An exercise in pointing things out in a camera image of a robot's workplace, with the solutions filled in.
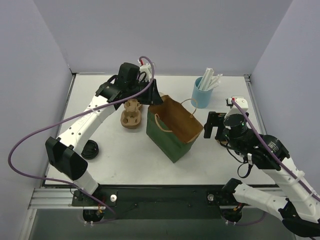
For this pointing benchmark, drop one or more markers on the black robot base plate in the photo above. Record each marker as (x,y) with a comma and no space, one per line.
(155,202)

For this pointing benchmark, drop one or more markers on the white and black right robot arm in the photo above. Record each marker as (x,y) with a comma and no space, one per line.
(299,209)

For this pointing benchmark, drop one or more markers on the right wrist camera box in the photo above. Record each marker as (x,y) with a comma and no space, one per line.
(240,101)

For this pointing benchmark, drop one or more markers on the brown paper coffee cup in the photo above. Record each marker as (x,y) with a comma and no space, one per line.
(223,143)

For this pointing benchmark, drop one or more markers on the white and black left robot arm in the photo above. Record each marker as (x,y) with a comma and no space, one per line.
(64,152)

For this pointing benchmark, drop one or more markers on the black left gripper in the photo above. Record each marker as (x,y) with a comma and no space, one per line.
(152,92)

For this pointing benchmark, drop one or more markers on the stack of black cup lids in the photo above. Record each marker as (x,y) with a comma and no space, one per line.
(90,150)

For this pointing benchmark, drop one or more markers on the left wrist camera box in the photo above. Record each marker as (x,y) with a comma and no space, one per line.
(145,70)

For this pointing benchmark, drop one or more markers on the light blue straw holder cup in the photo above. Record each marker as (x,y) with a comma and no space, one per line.
(200,99)

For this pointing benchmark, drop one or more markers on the green and brown paper bag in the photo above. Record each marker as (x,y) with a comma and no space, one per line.
(172,127)

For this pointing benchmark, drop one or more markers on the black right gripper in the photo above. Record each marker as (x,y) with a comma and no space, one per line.
(213,123)

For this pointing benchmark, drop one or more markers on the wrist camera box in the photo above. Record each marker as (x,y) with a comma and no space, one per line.
(240,101)
(145,70)

